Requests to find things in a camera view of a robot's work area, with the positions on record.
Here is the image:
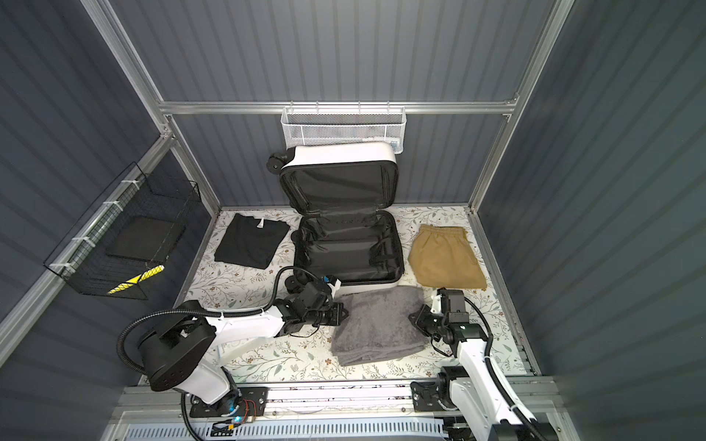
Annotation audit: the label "white flat packet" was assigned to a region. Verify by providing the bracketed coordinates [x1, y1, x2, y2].
[216, 338, 263, 366]

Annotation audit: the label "black pad in basket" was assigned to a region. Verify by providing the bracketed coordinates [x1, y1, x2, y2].
[106, 216, 186, 265]

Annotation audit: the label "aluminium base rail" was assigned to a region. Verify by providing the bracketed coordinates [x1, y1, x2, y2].
[104, 377, 575, 441]

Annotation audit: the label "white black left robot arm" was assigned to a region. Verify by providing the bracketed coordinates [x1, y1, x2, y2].
[138, 277, 349, 404]

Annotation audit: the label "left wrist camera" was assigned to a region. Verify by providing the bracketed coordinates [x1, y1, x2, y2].
[322, 276, 342, 299]

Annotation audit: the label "white wire mesh basket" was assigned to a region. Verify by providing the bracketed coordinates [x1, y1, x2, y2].
[281, 108, 407, 154]

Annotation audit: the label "yellow black striped item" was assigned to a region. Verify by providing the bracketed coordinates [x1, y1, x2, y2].
[108, 265, 165, 295]

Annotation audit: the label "black folded t-shirt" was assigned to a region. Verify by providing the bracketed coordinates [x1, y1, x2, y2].
[214, 213, 290, 269]

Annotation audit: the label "grey towel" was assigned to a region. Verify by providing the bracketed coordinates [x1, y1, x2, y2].
[331, 286, 427, 367]

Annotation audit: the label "white hard-shell suitcase black lining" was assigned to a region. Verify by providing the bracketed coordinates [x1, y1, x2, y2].
[267, 141, 404, 294]

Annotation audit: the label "floral table mat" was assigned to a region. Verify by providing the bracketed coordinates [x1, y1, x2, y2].
[179, 206, 531, 383]

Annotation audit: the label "black left corrugated cable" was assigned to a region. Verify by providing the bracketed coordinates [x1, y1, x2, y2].
[115, 265, 327, 441]

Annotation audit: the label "black wire mesh basket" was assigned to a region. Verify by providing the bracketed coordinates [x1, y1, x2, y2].
[44, 165, 202, 301]

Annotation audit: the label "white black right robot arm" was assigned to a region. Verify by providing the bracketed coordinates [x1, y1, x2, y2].
[409, 288, 559, 440]

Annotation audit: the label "tan shorts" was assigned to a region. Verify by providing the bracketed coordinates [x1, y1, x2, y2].
[408, 224, 487, 290]

